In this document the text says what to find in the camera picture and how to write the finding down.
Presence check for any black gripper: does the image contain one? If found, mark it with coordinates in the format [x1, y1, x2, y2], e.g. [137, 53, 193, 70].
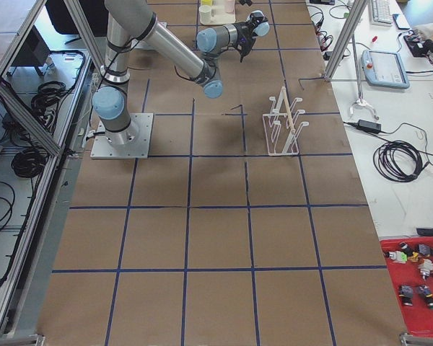
[234, 17, 256, 63]

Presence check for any light blue cup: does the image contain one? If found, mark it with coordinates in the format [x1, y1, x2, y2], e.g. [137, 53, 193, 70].
[249, 10, 270, 37]

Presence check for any white cream cup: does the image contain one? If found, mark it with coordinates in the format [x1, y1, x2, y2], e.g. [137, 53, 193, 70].
[198, 5, 212, 25]

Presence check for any cream plastic tray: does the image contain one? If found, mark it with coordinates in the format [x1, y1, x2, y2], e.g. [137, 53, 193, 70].
[210, 3, 236, 25]

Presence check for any teach pendant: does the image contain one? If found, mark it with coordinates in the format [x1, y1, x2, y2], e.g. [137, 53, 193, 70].
[361, 50, 410, 89]

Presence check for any white keyboard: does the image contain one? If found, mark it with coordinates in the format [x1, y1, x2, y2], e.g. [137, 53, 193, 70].
[368, 0, 393, 27]

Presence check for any black power adapter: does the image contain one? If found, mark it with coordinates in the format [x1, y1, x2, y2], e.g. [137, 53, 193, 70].
[357, 120, 382, 134]

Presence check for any red parts tray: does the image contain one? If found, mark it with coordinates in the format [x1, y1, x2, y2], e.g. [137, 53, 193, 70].
[380, 236, 433, 337]

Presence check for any white wire cup rack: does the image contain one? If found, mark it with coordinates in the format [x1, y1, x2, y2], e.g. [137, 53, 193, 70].
[262, 86, 309, 156]

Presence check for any aluminium frame post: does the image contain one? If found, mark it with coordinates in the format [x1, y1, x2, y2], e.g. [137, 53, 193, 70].
[323, 0, 368, 81]

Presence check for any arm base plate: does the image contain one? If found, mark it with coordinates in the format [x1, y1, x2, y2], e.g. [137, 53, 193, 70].
[90, 113, 154, 159]

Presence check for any coiled black cable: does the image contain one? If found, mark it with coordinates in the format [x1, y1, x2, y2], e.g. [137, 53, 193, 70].
[373, 140, 432, 181]

